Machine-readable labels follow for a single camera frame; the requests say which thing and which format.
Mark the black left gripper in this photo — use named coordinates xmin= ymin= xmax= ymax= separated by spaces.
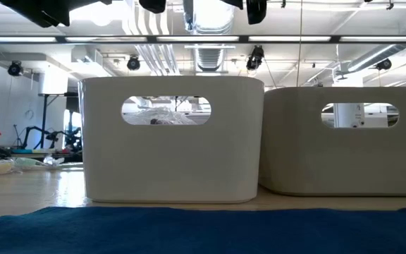
xmin=138 ymin=0 xmax=268 ymax=33

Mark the purple white toothbrush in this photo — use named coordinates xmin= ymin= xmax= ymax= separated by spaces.
xmin=128 ymin=107 xmax=199 ymax=126

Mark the green white toothbrush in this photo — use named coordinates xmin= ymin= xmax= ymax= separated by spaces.
xmin=12 ymin=157 xmax=47 ymax=171

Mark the black ceiling spotlight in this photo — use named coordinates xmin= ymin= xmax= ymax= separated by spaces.
xmin=7 ymin=60 xmax=24 ymax=77
xmin=245 ymin=44 xmax=266 ymax=71
xmin=376 ymin=58 xmax=393 ymax=71
xmin=126 ymin=54 xmax=142 ymax=71

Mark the black crossbar with light strips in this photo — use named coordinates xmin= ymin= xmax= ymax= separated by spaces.
xmin=0 ymin=34 xmax=406 ymax=45

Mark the white plastic bin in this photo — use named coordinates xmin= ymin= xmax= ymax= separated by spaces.
xmin=78 ymin=75 xmax=266 ymax=205

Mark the white box on pole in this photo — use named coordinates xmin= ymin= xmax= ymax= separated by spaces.
xmin=37 ymin=70 xmax=70 ymax=96

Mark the white square pillar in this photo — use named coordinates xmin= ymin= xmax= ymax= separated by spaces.
xmin=333 ymin=102 xmax=366 ymax=128

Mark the pale grey plastic bin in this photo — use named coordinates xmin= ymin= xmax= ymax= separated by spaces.
xmin=258 ymin=86 xmax=406 ymax=198

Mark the black vertical pole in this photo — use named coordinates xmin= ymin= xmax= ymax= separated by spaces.
xmin=40 ymin=93 xmax=49 ymax=150

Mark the blue cloth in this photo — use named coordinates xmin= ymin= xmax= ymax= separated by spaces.
xmin=0 ymin=206 xmax=406 ymax=254

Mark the white ventilation duct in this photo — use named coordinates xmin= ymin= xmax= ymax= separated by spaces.
xmin=187 ymin=0 xmax=238 ymax=35

